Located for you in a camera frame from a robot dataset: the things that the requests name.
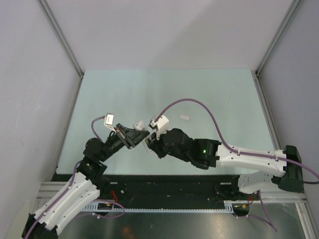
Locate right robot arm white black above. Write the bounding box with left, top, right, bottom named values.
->
left=146, top=128, right=304, bottom=200

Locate right aluminium frame post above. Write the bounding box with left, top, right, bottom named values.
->
left=255, top=0, right=304, bottom=75

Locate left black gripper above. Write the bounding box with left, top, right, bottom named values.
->
left=99, top=123, right=150, bottom=162

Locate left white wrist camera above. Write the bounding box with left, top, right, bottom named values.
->
left=104, top=113, right=115, bottom=131

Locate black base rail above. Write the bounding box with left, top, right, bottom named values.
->
left=100, top=175, right=260, bottom=210

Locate white remote control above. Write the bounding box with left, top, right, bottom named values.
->
left=133, top=120, right=152, bottom=153

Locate aluminium frame post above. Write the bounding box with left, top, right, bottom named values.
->
left=255, top=0, right=304, bottom=75
left=37, top=0, right=84, bottom=78

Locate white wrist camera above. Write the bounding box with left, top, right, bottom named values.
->
left=104, top=113, right=115, bottom=131
left=149, top=114, right=169, bottom=140

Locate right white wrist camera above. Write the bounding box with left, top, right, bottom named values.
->
left=149, top=114, right=169, bottom=140

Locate white battery compartment cover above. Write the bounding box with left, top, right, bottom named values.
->
left=179, top=115, right=191, bottom=121

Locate grey slotted cable duct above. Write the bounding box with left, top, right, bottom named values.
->
left=84, top=200, right=260, bottom=214

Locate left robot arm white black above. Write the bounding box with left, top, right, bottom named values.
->
left=21, top=121, right=150, bottom=239

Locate left aluminium frame post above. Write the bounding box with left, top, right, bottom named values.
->
left=37, top=0, right=84, bottom=78

